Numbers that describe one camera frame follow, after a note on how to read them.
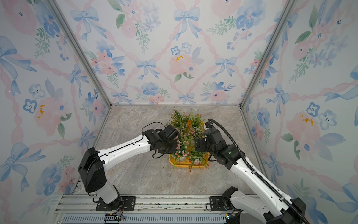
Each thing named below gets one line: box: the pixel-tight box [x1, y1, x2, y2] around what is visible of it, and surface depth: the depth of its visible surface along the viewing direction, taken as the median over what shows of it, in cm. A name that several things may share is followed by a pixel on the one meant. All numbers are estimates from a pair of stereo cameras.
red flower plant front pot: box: [185, 150, 213, 173], surface depth 79 cm
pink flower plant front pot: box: [170, 136, 190, 167], surface depth 74 cm
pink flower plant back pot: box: [187, 126, 206, 142], surface depth 85 cm
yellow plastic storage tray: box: [168, 122, 210, 168], surface depth 78 cm
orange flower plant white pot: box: [190, 113, 205, 128], surface depth 95 cm
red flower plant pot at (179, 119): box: [166, 106, 196, 129], surface depth 96 cm
